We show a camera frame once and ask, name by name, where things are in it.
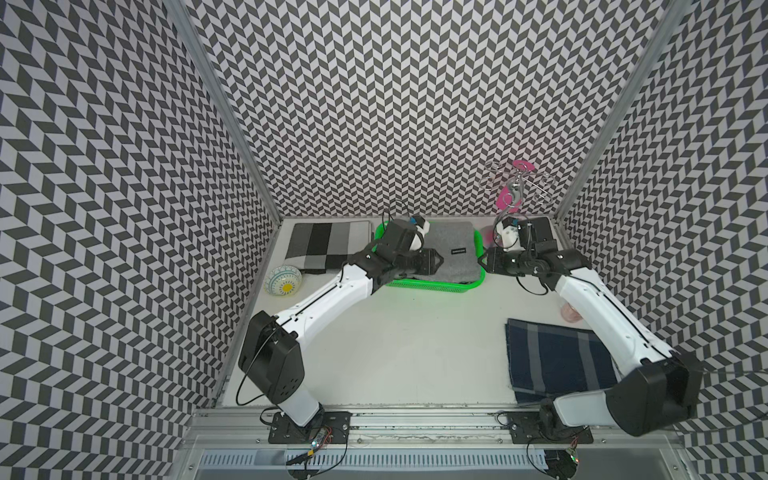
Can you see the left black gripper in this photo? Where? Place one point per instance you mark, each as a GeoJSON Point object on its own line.
{"type": "Point", "coordinates": [426, 260]}

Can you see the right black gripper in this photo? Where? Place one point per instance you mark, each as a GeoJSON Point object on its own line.
{"type": "Point", "coordinates": [494, 261]}

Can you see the navy striped scarf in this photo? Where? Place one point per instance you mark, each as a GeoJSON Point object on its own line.
{"type": "Point", "coordinates": [547, 361]}

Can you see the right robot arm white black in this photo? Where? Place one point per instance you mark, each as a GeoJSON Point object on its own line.
{"type": "Point", "coordinates": [658, 386]}

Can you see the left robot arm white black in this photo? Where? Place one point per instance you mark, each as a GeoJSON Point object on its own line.
{"type": "Point", "coordinates": [271, 356]}

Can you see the black grey block scarf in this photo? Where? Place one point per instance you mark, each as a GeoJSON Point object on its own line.
{"type": "Point", "coordinates": [320, 248]}

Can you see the pink plastic cup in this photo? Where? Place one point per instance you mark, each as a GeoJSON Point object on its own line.
{"type": "Point", "coordinates": [570, 314]}

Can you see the patterned small bowl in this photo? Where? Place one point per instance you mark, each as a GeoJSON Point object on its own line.
{"type": "Point", "coordinates": [284, 280]}

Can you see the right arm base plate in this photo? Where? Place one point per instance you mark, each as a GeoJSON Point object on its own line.
{"type": "Point", "coordinates": [522, 427]}

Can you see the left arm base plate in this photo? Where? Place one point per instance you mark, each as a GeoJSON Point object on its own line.
{"type": "Point", "coordinates": [336, 424]}

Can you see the aluminium front rail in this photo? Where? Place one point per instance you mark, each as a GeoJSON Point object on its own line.
{"type": "Point", "coordinates": [417, 426]}

